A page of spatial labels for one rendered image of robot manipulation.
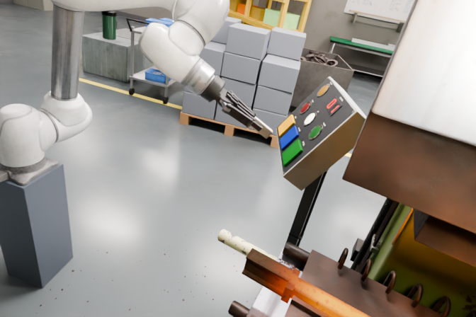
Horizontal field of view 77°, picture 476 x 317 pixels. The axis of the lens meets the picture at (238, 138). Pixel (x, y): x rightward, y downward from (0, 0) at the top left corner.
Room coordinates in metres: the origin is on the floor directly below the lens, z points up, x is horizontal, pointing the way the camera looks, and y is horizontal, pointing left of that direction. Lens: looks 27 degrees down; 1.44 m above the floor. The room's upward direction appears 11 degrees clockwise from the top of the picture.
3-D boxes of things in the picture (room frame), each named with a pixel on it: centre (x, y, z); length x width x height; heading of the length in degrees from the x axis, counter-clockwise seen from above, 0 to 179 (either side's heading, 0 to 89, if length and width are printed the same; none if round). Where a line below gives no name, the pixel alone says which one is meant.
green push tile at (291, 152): (0.82, -0.18, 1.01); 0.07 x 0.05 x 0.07; 2
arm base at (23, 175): (0.96, 0.85, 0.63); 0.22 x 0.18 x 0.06; 170
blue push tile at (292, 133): (0.92, -0.17, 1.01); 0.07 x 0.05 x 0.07; 2
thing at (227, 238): (0.73, -0.21, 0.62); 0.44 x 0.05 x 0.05; 67
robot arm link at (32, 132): (0.99, 0.85, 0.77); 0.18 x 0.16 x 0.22; 162
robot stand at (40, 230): (0.98, 0.85, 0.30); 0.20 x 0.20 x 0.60; 80
